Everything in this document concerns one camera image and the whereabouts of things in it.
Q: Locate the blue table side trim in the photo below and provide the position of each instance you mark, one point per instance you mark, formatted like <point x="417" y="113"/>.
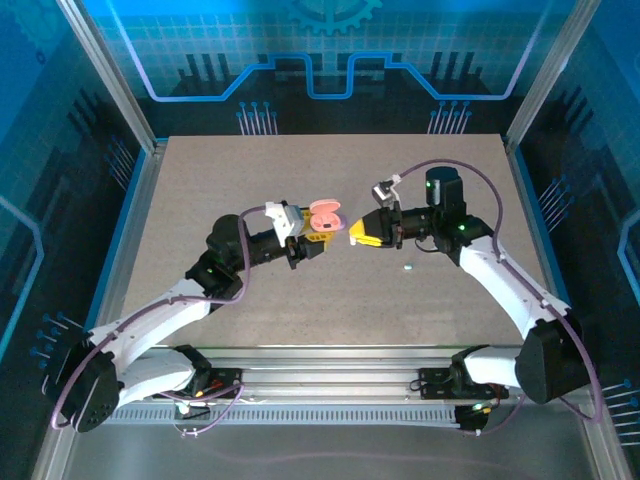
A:
<point x="121" y="225"/>

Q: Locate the grey metal front panel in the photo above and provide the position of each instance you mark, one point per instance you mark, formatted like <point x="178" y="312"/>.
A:
<point x="325" y="450"/>

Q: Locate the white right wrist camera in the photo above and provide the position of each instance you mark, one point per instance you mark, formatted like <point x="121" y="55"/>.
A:
<point x="385" y="190"/>

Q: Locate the aluminium table edge rail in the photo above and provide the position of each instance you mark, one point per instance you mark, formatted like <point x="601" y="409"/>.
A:
<point x="325" y="356"/>

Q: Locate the black electronics box with LEDs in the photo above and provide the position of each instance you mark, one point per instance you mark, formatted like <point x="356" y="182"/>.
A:
<point x="470" y="420"/>

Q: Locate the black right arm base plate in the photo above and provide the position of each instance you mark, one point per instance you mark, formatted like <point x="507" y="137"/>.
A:
<point x="432" y="382"/>

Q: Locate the aluminium table side rail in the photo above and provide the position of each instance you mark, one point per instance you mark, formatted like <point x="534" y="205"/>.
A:
<point x="129" y="250"/>
<point x="515" y="165"/>

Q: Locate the aluminium base beam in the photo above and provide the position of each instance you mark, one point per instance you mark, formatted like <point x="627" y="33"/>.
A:
<point x="325" y="380"/>

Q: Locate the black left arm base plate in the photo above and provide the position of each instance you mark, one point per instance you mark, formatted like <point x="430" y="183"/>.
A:
<point x="225" y="394"/>

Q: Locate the aluminium frame post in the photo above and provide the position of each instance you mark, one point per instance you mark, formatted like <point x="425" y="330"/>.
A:
<point x="111" y="75"/>
<point x="547" y="75"/>

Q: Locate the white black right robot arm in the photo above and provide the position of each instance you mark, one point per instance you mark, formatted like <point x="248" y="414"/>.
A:
<point x="500" y="280"/>

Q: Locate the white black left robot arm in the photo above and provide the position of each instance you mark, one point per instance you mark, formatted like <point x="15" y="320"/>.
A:
<point x="150" y="320"/>

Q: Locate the pink earbud charging case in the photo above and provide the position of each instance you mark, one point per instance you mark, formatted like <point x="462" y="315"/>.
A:
<point x="325" y="206"/>

